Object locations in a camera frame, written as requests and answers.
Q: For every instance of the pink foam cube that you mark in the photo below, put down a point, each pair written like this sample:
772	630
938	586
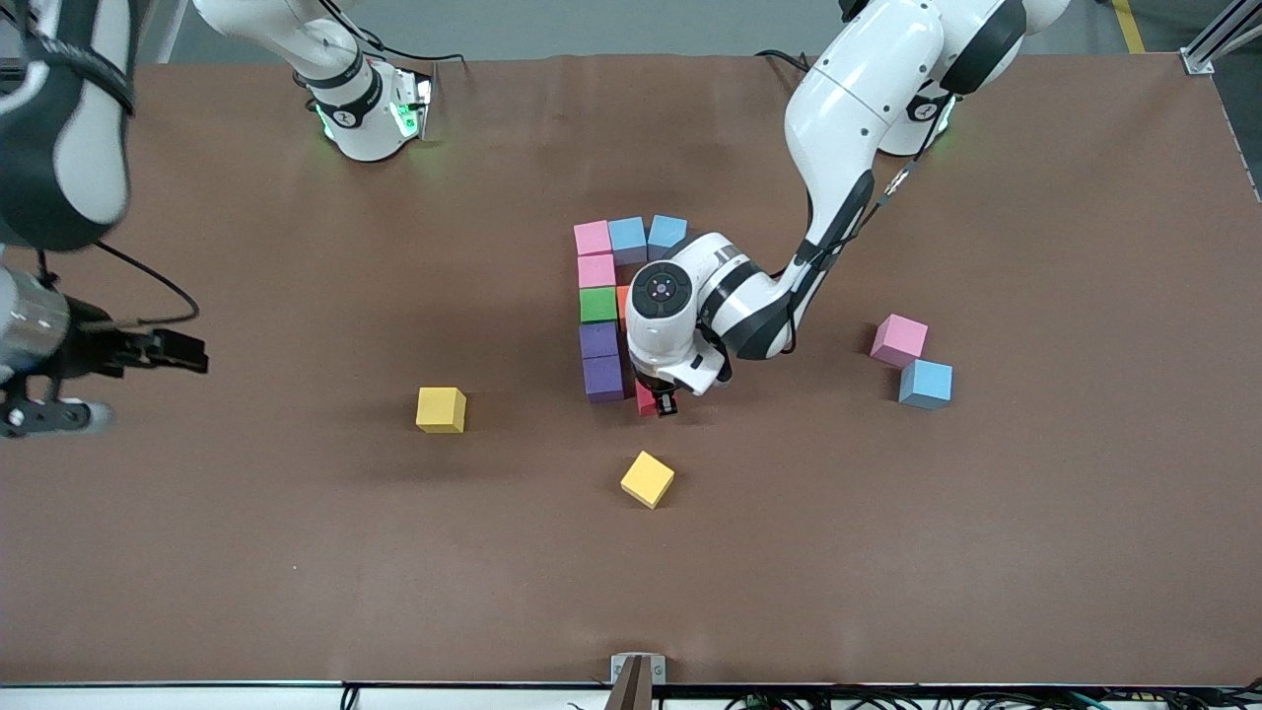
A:
596	271
898	339
593	238

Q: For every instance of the orange foam cube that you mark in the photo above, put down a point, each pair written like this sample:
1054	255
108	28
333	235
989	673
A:
622	301

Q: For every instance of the yellow foam cube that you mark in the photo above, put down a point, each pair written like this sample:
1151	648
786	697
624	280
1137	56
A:
440	406
647	477

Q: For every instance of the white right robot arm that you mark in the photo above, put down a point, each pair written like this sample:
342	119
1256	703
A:
79	148

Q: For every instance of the purple foam cube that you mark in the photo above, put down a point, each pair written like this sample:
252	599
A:
602	380
597	340

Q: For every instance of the red foam cube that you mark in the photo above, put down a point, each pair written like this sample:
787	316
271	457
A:
645	399

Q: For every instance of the green foam cube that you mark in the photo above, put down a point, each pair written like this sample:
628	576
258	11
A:
597	304

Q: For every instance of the blue foam cube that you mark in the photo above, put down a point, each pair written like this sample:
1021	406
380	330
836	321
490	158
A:
927	383
628	240
667	232

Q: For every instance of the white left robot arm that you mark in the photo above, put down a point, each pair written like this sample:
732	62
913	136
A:
858	108

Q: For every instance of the aluminium frame profile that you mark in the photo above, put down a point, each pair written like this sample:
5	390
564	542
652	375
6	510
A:
1198	61

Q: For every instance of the large table mat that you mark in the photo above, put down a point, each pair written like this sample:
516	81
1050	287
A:
197	542

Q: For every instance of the grey metal bracket plate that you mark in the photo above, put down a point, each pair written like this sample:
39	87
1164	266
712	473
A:
659	671

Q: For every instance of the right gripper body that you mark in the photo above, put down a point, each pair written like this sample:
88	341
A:
91	352

